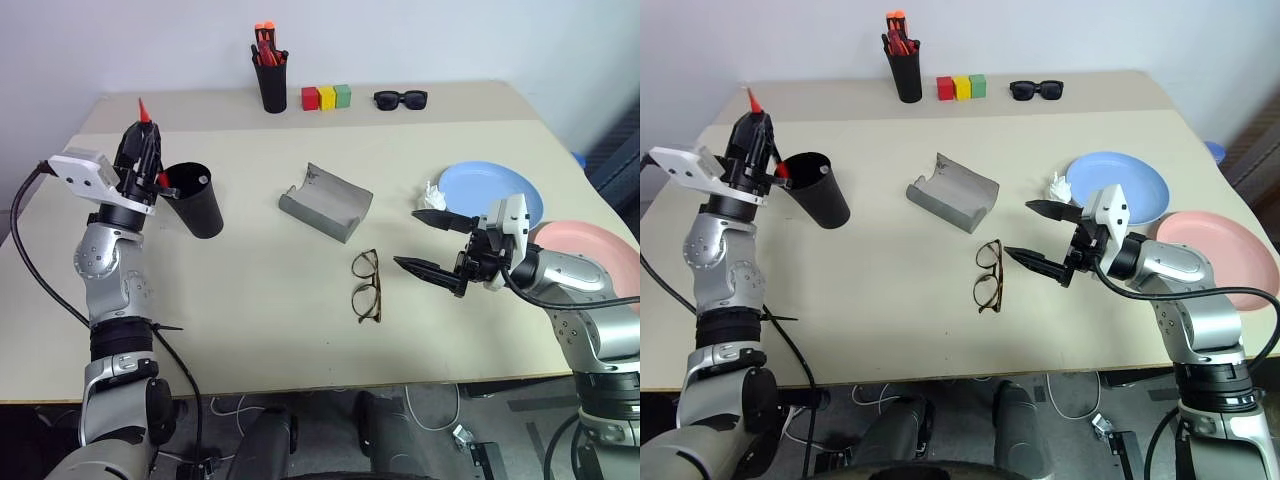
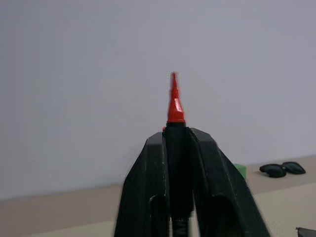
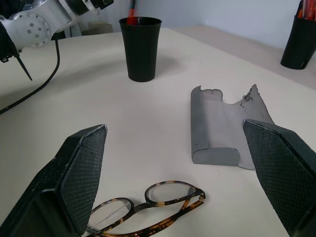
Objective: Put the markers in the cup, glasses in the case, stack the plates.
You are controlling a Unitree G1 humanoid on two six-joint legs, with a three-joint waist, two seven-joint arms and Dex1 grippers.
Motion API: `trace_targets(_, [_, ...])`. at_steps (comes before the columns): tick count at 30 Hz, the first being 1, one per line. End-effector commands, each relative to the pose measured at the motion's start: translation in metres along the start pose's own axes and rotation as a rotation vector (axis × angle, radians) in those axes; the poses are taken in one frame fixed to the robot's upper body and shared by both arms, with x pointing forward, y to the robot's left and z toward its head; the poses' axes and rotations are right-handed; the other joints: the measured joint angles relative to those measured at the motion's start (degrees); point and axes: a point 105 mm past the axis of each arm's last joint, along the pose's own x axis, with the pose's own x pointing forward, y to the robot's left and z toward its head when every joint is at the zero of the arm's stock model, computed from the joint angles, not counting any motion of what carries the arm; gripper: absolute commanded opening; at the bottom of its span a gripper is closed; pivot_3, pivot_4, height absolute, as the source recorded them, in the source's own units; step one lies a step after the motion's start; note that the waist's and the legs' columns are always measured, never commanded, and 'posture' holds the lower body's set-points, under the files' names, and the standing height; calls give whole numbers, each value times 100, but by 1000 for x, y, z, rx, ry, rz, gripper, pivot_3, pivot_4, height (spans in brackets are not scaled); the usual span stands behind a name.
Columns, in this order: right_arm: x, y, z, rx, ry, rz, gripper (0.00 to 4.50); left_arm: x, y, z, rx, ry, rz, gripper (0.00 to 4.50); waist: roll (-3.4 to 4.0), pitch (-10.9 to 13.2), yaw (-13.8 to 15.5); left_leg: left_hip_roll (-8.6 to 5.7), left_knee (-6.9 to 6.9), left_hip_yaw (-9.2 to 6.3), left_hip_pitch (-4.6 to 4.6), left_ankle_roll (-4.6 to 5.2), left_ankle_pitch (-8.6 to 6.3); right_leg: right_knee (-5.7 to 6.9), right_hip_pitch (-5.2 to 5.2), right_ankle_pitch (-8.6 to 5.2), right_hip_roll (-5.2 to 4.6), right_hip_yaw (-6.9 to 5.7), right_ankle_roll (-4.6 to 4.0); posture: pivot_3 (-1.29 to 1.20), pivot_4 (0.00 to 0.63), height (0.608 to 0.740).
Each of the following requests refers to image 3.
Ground red and black marker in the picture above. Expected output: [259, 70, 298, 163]
[126, 0, 137, 25]

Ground black cable tie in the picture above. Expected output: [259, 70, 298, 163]
[11, 44, 34, 81]

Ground black pen holder cup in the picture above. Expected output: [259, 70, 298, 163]
[280, 14, 316, 70]

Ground black plastic cup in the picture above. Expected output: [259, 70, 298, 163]
[118, 16, 163, 82]

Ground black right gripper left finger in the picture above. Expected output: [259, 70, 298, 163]
[0, 124, 109, 237]

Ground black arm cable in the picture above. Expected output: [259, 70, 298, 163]
[0, 39, 61, 116]

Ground grey glasses case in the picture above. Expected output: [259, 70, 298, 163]
[190, 83, 276, 171]

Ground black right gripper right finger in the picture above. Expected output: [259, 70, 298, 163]
[242, 119, 316, 237]

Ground tortoiseshell eyeglasses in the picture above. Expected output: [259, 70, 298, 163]
[85, 181, 207, 237]

